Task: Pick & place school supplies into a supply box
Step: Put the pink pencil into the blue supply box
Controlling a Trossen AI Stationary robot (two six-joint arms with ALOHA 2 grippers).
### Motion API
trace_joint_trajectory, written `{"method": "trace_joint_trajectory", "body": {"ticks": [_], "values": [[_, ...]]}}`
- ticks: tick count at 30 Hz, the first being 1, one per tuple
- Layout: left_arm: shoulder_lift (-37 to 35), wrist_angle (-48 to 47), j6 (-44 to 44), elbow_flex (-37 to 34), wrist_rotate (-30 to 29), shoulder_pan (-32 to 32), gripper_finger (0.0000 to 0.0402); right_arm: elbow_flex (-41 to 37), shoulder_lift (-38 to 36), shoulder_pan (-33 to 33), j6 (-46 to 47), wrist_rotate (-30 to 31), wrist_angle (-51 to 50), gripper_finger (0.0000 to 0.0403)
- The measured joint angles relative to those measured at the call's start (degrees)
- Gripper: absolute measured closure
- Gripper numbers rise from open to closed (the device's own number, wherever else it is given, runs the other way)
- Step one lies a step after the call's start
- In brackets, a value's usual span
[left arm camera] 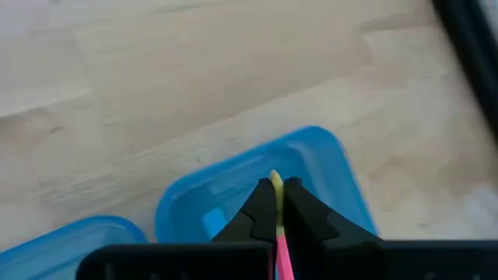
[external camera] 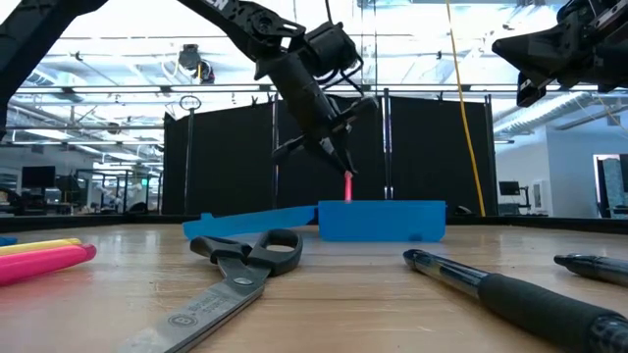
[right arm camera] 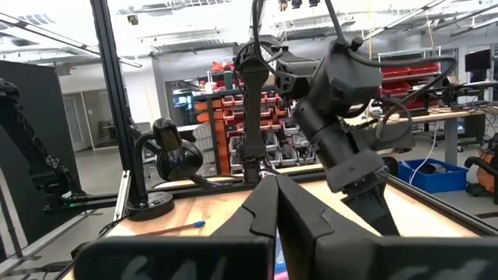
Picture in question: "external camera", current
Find black computer monitor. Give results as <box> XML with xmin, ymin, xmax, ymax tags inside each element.
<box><xmin>21</xmin><ymin>165</ymin><xmax>57</xmax><ymax>190</ymax></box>

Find black ballpoint pen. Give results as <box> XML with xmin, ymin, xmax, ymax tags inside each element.
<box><xmin>553</xmin><ymin>253</ymin><xmax>628</xmax><ymax>288</ymax></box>

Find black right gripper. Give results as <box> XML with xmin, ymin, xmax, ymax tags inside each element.
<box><xmin>492</xmin><ymin>26</ymin><xmax>628</xmax><ymax>108</ymax></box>

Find black pen with rubber grip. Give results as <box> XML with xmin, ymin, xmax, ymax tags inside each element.
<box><xmin>402</xmin><ymin>248</ymin><xmax>628</xmax><ymax>353</ymax></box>

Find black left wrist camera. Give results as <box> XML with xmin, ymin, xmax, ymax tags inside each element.
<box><xmin>303</xmin><ymin>22</ymin><xmax>362</xmax><ymax>82</ymax></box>

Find blue plastic supply box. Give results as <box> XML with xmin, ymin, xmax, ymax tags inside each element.
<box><xmin>182</xmin><ymin>199</ymin><xmax>447</xmax><ymax>243</ymax></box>

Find black ceiling-hung device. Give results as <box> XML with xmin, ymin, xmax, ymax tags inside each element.
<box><xmin>177</xmin><ymin>43</ymin><xmax>216</xmax><ymax>84</ymax></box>

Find yellow highlighter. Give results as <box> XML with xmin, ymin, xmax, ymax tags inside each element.
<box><xmin>0</xmin><ymin>237</ymin><xmax>83</xmax><ymax>256</ymax></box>

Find yellow hanging cable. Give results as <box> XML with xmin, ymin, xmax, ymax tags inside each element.
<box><xmin>444</xmin><ymin>0</ymin><xmax>488</xmax><ymax>218</ymax></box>

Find pink highlighter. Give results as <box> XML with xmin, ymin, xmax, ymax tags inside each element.
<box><xmin>0</xmin><ymin>243</ymin><xmax>98</xmax><ymax>287</ymax></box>

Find metal stand with ring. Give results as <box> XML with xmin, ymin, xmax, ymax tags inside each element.
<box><xmin>179</xmin><ymin>94</ymin><xmax>202</xmax><ymax>215</ymax></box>

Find black-handled steel scissors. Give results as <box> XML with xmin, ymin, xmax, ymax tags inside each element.
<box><xmin>117</xmin><ymin>227</ymin><xmax>304</xmax><ymax>353</ymax></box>

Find horizontal metal ceiling rail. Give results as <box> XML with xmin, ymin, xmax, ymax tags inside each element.
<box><xmin>9</xmin><ymin>83</ymin><xmax>628</xmax><ymax>95</ymax></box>

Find black fabric partition panel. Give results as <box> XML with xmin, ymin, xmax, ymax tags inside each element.
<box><xmin>163</xmin><ymin>100</ymin><xmax>276</xmax><ymax>216</ymax></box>
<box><xmin>277</xmin><ymin>95</ymin><xmax>387</xmax><ymax>203</ymax></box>
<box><xmin>391</xmin><ymin>95</ymin><xmax>497</xmax><ymax>217</ymax></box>

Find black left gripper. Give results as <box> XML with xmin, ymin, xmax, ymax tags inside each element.
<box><xmin>253</xmin><ymin>48</ymin><xmax>380</xmax><ymax>176</ymax></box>

